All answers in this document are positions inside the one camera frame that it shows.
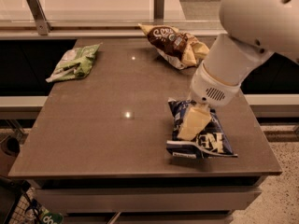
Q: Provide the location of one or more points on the blue kettle chip bag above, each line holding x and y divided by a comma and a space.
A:
209, 143

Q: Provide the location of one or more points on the grey table drawer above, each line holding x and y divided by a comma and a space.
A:
185, 199

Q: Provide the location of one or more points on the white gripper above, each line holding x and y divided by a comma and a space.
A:
209, 89

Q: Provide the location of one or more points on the brown yellow chip bag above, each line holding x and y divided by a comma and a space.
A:
181, 50

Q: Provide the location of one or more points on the middle metal railing bracket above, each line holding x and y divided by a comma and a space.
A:
158, 11

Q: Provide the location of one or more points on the left metal railing bracket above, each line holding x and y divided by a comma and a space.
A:
42, 25

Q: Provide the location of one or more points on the wire basket with items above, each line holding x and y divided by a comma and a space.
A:
29, 211

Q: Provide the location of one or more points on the glass railing panel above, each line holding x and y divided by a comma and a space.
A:
94, 11

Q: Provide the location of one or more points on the metal railing bracket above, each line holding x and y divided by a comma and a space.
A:
42, 25
158, 11

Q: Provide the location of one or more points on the green jalapeno chip bag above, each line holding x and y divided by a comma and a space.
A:
76, 63

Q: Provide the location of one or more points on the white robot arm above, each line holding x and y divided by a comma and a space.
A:
254, 31

